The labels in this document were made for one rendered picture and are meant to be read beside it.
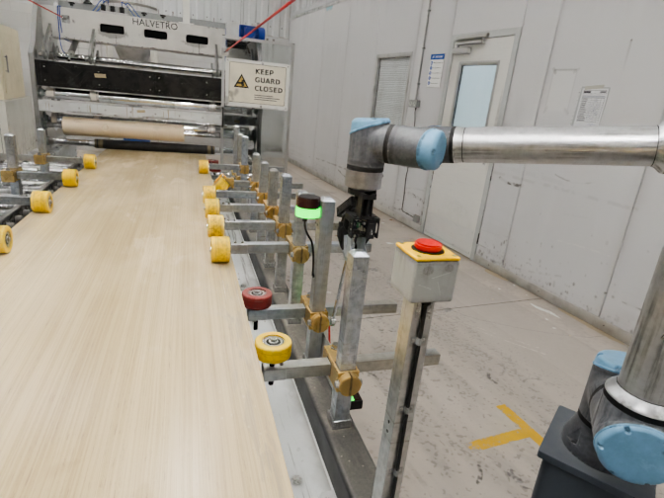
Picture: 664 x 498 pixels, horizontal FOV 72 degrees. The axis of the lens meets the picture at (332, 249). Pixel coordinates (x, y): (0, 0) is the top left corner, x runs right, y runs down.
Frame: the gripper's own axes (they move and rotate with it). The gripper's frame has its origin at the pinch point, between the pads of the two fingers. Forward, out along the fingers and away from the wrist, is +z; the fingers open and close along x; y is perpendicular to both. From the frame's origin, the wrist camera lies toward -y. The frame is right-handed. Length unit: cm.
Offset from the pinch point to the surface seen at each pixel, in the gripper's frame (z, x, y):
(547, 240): 54, 238, -177
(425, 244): -22, -9, 51
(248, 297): 10.5, -26.2, -2.2
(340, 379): 16.8, -10.0, 27.3
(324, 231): -8.3, -8.2, 0.6
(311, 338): 22.1, -9.1, 0.7
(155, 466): 11, -46, 51
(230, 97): -33, -10, -253
